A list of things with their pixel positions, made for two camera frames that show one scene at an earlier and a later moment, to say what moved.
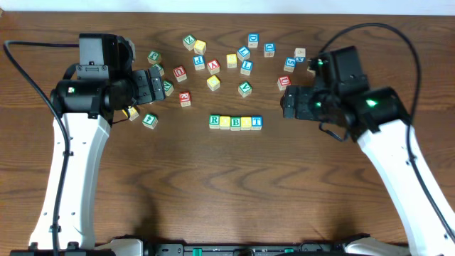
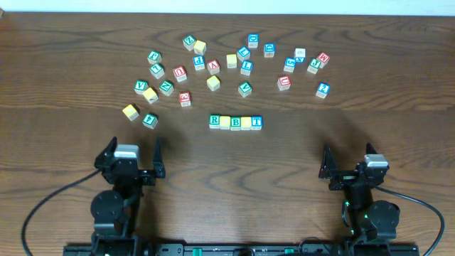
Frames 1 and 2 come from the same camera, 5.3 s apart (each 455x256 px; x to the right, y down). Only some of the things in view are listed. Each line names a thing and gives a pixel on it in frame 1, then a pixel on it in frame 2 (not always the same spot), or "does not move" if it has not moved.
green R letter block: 214,121 does not move
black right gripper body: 323,108 → 358,197
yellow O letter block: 225,122 does not move
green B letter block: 235,123 does not move
